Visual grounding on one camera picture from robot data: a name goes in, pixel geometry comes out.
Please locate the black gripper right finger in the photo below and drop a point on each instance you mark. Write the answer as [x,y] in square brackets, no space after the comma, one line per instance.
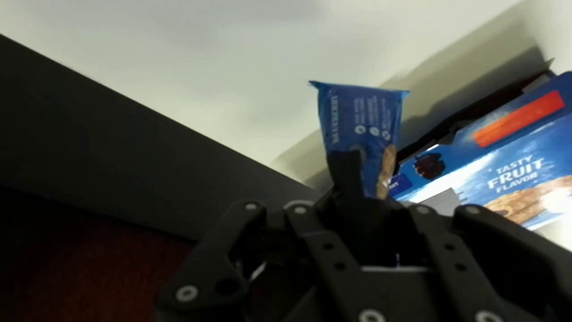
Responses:
[470,267]

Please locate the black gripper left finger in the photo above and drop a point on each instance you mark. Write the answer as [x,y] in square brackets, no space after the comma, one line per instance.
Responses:
[298,263]

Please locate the blue candy bar wrapper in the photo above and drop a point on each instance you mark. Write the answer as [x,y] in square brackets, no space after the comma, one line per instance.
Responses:
[365,120]

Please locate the blue cereal bar box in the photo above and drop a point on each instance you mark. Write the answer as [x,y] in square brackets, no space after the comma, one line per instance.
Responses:
[517,161]

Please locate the white square table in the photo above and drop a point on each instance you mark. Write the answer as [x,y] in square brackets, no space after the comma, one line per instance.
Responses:
[166,111]

